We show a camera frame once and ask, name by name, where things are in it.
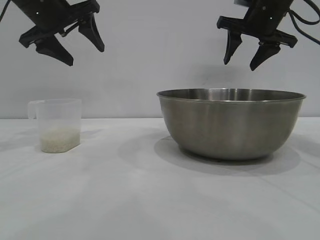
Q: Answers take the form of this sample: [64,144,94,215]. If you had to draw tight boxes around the white rice grains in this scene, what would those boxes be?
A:
[41,126,81,154]

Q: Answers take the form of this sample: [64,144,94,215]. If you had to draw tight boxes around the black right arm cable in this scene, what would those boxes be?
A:
[284,0,320,45]

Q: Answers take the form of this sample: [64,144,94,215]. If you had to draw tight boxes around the stainless steel mixing bowl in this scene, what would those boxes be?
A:
[156,87,307,161]

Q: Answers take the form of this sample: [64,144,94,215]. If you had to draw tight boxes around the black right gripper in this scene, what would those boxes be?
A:
[216,0,299,72]

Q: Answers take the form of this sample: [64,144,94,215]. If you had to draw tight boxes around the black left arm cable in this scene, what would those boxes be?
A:
[0,0,11,23]

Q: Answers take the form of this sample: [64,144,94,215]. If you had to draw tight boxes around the clear plastic measuring cup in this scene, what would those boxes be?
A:
[27,98,83,154]

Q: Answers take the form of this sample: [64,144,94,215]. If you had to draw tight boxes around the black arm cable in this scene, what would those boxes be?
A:
[0,0,11,23]
[284,0,320,45]

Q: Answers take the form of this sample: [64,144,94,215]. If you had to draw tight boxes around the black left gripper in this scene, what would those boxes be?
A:
[6,0,106,67]

